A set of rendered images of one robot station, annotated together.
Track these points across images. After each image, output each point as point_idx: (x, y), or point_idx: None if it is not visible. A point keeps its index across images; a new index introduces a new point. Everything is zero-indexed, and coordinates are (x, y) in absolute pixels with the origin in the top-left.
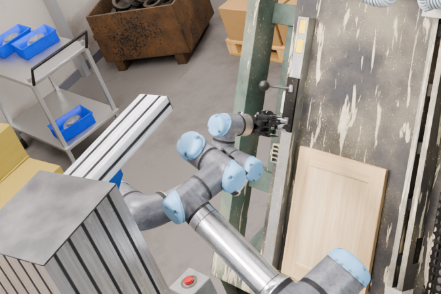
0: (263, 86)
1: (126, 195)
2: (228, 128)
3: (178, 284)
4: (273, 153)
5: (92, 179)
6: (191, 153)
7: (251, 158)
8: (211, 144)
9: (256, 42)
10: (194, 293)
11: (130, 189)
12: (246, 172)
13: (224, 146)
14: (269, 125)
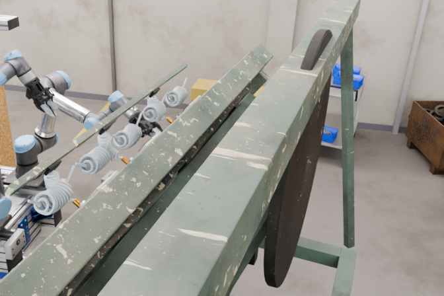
0: (178, 115)
1: (45, 76)
2: (111, 101)
3: (111, 172)
4: None
5: None
6: (3, 56)
7: (93, 118)
8: (16, 63)
9: None
10: (104, 180)
11: (51, 78)
12: (42, 102)
13: (108, 109)
14: (139, 125)
